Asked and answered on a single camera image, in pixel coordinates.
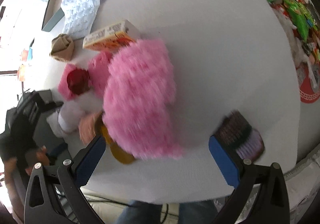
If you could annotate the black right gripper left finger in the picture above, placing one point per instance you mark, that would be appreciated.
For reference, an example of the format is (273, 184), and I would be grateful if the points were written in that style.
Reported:
(42, 204)

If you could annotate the orange printed small carton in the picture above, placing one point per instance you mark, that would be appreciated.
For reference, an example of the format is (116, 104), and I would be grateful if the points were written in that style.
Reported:
(112, 37)

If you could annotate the shallow teal box lid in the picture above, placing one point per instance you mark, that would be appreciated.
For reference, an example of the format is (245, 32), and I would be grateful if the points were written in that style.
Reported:
(53, 15)

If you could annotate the dark striped purple sock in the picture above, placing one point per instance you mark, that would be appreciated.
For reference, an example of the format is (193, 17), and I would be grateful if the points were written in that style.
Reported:
(238, 135)

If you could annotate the light blue dotted cloth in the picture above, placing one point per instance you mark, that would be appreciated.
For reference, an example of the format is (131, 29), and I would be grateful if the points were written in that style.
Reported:
(79, 17)

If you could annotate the mustard round pad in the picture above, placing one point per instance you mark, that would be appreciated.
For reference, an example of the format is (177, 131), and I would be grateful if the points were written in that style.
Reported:
(118, 153)

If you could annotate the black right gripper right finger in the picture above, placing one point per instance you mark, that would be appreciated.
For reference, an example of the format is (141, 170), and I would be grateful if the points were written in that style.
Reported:
(271, 204)

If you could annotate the dark red fabric rose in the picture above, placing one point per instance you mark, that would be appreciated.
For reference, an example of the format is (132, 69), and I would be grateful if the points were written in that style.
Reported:
(78, 81)

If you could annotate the fluffy pink plush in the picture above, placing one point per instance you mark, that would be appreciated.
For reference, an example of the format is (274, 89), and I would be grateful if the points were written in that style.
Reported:
(140, 89)

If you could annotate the green snack bag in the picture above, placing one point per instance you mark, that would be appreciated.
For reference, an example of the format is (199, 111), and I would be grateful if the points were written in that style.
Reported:
(301, 17)

